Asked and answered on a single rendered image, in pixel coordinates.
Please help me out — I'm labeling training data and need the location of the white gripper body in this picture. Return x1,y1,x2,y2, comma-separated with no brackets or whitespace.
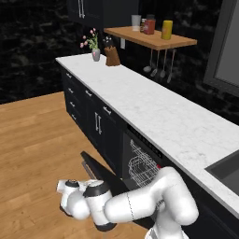
56,179,69,196

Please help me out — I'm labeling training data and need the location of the black dishwasher door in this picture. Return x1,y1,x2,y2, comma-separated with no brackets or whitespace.
79,150,157,232

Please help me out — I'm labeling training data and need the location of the dark cupboard door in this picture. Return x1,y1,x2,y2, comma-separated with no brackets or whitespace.
97,111,123,176
83,99,100,148

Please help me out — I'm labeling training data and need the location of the black dishwasher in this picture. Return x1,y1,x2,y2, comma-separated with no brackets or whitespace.
120,123,176,191

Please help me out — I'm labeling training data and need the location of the dark drawer front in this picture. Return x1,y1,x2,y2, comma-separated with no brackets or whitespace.
81,84,103,108
61,66,83,91
63,94,85,120
63,81,84,105
64,107,86,135
99,99,127,131

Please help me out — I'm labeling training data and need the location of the brown knife block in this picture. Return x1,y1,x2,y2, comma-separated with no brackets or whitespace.
102,35,121,67

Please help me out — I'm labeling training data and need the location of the grey vase with pink flowers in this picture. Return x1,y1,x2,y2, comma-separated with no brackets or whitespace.
79,27,102,63

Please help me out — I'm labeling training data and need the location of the grey hanging ladle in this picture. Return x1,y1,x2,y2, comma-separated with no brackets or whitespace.
143,48,154,74

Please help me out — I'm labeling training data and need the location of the grey hanging spoon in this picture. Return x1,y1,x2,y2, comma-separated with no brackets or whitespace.
159,49,168,79
150,49,161,78

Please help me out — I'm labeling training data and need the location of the grey hanging spatula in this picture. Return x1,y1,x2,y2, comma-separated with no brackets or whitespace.
166,48,176,84

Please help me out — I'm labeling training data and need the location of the dark sink basin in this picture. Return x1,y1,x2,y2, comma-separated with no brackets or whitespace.
204,150,239,198

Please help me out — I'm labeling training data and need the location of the small dark jar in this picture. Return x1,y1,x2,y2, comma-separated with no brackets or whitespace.
139,18,148,34

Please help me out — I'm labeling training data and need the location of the red jar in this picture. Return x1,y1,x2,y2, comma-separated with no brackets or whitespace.
143,14,157,35

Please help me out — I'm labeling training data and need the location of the yellow canister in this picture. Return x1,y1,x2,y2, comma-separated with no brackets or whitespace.
161,20,174,41

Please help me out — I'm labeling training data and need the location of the grey framed window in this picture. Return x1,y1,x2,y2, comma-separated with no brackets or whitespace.
203,0,239,98

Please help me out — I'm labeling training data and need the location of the grey dishwasher door handle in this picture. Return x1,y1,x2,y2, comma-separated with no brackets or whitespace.
81,160,98,181

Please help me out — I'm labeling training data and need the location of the silver cupboard door handle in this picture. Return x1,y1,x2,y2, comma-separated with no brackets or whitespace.
97,115,103,135
93,112,99,133

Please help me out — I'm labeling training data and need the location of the white wire dishwasher rack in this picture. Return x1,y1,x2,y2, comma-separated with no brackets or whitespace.
128,139,162,190

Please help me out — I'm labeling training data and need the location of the wooden wall shelf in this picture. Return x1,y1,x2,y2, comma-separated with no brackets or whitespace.
103,25,198,51

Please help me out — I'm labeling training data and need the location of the silver wall cupboard handle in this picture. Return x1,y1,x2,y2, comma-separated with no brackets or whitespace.
77,0,86,20

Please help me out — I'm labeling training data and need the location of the dark wall cupboard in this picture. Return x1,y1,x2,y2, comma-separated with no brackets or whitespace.
65,0,140,30

